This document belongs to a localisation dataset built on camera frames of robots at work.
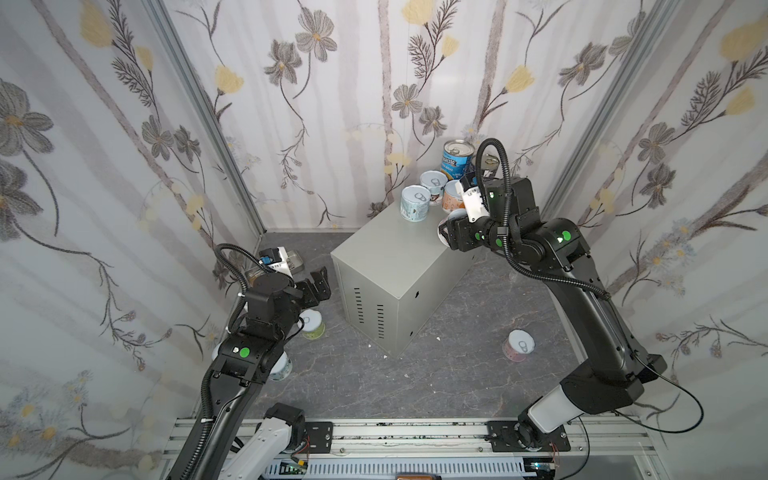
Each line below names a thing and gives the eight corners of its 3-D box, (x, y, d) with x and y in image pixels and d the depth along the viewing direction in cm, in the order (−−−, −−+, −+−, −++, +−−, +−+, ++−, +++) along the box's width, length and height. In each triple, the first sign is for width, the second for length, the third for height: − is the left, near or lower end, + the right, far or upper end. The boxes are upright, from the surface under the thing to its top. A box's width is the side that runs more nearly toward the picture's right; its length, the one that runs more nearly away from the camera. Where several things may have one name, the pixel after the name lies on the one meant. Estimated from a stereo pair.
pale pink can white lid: (505, 362, 89) (513, 354, 84) (499, 338, 94) (506, 329, 89) (529, 362, 89) (538, 354, 84) (522, 338, 94) (530, 329, 89)
